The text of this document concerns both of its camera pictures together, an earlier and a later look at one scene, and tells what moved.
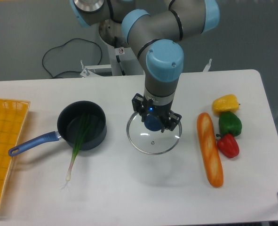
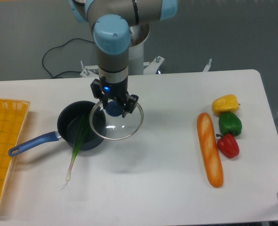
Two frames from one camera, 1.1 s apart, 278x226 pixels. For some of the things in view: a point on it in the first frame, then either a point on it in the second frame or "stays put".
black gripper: [149, 107] → [116, 91]
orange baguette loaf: [210, 150] stays put
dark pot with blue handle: [67, 123] stays put
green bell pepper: [229, 124] stays put
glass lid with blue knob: [150, 142] → [109, 123]
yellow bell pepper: [227, 103] stays put
